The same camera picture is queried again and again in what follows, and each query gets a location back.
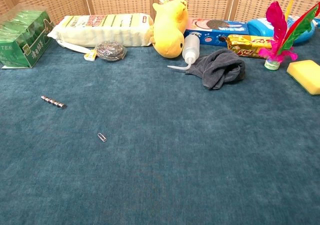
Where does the blue plastic bottle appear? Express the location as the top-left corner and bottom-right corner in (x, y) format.
(246, 14), (316, 47)

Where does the dark grey cloth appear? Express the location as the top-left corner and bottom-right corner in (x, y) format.
(185, 48), (247, 91)

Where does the metal bead rod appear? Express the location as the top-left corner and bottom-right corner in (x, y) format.
(40, 95), (68, 110)

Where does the blue carpet mat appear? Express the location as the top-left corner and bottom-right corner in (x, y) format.
(0, 37), (320, 225)

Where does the yellow snack package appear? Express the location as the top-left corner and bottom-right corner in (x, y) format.
(226, 34), (277, 60)

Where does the white cracker package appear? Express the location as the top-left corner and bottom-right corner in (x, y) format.
(46, 13), (155, 61)

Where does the clear plastic squeeze bottle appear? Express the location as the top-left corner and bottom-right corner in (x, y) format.
(167, 33), (201, 71)

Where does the yellow plush toy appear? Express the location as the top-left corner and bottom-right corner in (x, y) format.
(149, 0), (190, 59)

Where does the green tea box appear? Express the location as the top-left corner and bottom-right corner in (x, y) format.
(0, 3), (56, 69)

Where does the steel wool scrubber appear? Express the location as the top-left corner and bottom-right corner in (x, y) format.
(95, 40), (128, 62)

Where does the blue cookie box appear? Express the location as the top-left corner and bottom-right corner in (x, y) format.
(183, 18), (250, 46)

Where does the colourful feather shuttlecock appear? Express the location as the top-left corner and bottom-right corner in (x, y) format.
(257, 0), (320, 71)

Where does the yellow green scouring sponge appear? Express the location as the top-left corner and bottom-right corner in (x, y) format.
(286, 59), (320, 96)

